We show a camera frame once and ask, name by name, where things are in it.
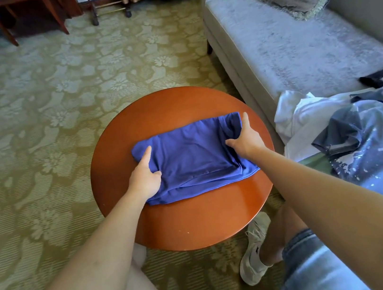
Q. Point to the white sneaker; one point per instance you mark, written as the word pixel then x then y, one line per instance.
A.
pixel 255 255

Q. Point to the blue printed T-shirt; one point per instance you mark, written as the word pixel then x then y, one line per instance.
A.
pixel 193 157

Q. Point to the pile of clothes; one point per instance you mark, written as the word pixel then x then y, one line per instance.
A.
pixel 298 113

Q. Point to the dark wooden wall panel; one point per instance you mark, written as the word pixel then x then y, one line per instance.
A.
pixel 69 0

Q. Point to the person's left hand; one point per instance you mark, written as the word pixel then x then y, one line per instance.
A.
pixel 143 182

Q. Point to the grey splatter print T-shirt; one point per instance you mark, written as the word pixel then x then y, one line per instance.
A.
pixel 379 151

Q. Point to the person's right forearm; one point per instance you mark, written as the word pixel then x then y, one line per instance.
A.
pixel 352 212

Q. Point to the person's right leg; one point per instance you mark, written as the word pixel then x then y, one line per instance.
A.
pixel 284 233

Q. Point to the black valet stand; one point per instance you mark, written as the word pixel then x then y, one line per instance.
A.
pixel 110 10

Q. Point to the person's left forearm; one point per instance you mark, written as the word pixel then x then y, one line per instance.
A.
pixel 90 280

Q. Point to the blue denim shorts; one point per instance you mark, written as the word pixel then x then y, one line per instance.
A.
pixel 311 276

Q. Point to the grey velvet chaise sofa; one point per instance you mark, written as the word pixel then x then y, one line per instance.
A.
pixel 285 50

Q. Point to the dark wooden nightstand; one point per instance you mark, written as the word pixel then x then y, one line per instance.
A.
pixel 49 6

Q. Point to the person's right hand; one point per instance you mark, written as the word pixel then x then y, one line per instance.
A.
pixel 247 143

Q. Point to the round wooden table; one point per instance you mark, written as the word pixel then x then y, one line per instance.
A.
pixel 189 222

